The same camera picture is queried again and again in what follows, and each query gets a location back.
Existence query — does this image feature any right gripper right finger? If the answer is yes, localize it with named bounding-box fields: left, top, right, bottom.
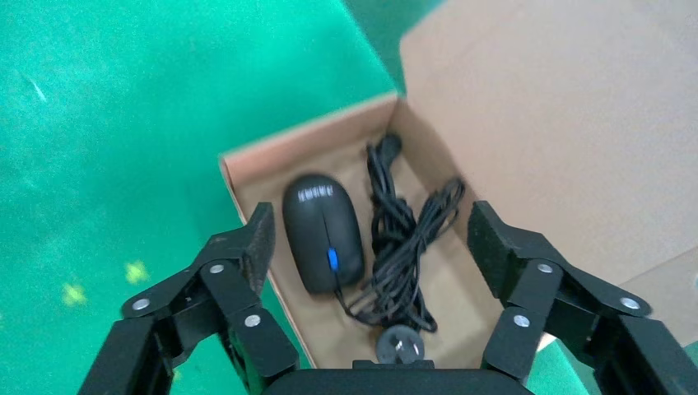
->
left=467, top=200, right=698, bottom=395

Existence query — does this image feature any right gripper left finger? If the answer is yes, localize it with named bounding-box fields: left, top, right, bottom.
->
left=78, top=202, right=300, bottom=395

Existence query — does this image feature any black wired computer mouse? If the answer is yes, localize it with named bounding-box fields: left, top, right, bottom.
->
left=282, top=173, right=468, bottom=335

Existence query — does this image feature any black data cable with plug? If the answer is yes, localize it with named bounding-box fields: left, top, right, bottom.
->
left=364, top=132, right=439, bottom=365

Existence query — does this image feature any open brown cardboard box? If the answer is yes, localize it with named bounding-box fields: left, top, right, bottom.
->
left=217, top=0, right=698, bottom=373

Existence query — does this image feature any green table cloth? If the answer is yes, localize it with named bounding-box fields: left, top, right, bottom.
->
left=0, top=0, right=698, bottom=395

